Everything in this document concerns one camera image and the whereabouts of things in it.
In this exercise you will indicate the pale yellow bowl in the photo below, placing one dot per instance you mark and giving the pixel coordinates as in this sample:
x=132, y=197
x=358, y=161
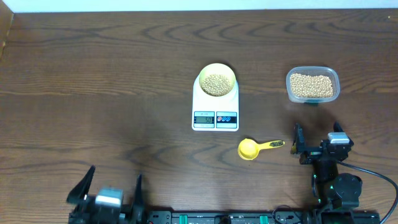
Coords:
x=220, y=69

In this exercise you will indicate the soybeans in bowl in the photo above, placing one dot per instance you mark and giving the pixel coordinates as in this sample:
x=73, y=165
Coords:
x=216, y=85

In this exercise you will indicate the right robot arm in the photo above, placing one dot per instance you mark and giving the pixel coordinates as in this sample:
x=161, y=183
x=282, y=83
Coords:
x=337, y=193

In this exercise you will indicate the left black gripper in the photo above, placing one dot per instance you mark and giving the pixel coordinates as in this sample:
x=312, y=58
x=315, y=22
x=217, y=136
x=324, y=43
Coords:
x=138, y=211

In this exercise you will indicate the clear plastic container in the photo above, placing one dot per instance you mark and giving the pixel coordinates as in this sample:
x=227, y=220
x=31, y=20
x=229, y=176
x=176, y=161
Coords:
x=314, y=71

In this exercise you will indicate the soybeans pile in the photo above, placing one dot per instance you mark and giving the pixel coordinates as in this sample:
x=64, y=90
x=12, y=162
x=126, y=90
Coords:
x=307, y=86

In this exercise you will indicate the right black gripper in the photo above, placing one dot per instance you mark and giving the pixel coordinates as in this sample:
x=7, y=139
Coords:
x=310, y=155

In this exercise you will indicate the yellow measuring scoop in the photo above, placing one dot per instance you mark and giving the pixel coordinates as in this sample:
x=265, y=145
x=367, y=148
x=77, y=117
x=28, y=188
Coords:
x=249, y=149

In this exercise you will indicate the white digital kitchen scale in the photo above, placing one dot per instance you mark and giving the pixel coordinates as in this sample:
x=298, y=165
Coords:
x=215, y=113

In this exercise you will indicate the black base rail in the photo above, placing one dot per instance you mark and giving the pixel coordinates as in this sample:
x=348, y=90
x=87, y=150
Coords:
x=281, y=217

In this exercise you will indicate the green label on container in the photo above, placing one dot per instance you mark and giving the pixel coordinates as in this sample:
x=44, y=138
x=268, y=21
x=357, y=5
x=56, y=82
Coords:
x=312, y=104

